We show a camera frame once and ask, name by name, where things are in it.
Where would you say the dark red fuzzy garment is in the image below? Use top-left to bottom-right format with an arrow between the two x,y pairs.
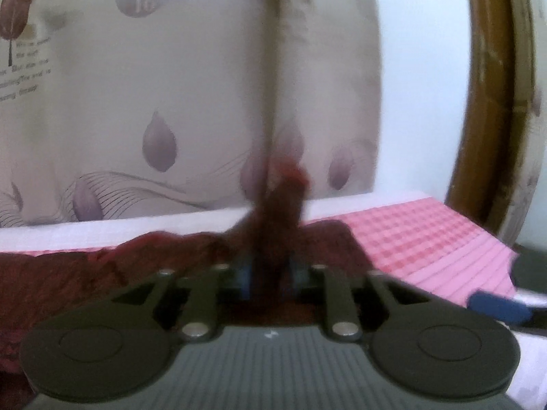
1,159 -> 374,374

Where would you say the pink checked bed sheet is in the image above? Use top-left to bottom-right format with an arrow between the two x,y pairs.
0,191 -> 547,410

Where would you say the beige leaf print curtain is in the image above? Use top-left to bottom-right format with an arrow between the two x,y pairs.
1,0 -> 382,228

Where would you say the brown wooden frame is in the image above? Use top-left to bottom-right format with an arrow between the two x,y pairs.
446,0 -> 546,245

